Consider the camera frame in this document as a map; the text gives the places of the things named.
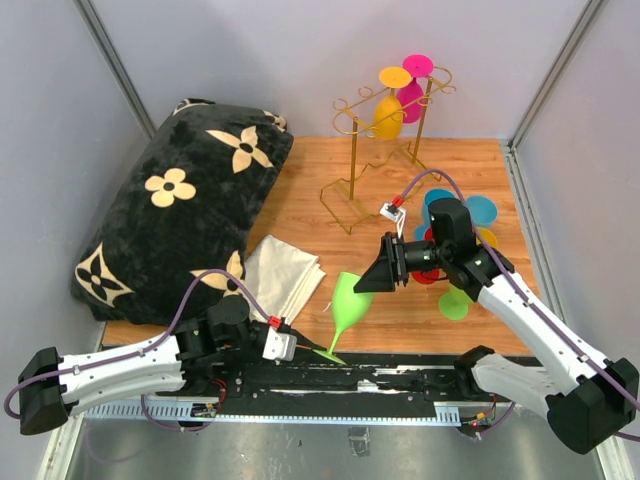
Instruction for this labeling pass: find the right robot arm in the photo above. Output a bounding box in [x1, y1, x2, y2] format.
[354, 198, 639, 454]

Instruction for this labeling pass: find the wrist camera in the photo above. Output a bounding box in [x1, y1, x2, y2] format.
[262, 327, 297, 361]
[379, 202, 407, 238]

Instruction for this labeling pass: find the light blue wine glass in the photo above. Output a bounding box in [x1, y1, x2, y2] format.
[467, 195, 498, 228]

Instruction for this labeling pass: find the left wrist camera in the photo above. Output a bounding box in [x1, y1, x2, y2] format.
[262, 327, 297, 361]

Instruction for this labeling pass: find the yellow wine glass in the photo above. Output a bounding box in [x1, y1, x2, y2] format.
[477, 227, 499, 249]

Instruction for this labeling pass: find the red wine glass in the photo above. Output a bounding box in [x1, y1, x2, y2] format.
[411, 225, 445, 285]

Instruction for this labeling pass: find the folded beige cloth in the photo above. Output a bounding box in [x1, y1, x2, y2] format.
[244, 235, 326, 325]

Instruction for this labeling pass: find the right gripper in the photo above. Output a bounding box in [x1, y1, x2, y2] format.
[354, 232, 450, 293]

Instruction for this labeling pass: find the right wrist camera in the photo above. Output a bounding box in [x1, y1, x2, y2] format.
[379, 202, 407, 238]

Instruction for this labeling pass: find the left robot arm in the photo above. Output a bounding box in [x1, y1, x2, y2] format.
[15, 295, 316, 436]

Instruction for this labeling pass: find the back orange wine glass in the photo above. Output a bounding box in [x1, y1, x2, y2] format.
[372, 66, 412, 140]

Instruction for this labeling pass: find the pink wine glass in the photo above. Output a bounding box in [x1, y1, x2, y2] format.
[397, 54, 434, 124]

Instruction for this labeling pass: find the green wine glass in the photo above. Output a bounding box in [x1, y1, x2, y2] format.
[438, 284, 473, 321]
[312, 272, 374, 365]

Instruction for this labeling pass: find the gold wire glass rack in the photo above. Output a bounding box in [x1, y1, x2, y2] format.
[319, 64, 457, 235]

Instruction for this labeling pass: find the black floral pillow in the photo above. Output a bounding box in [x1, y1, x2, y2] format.
[70, 98, 294, 326]

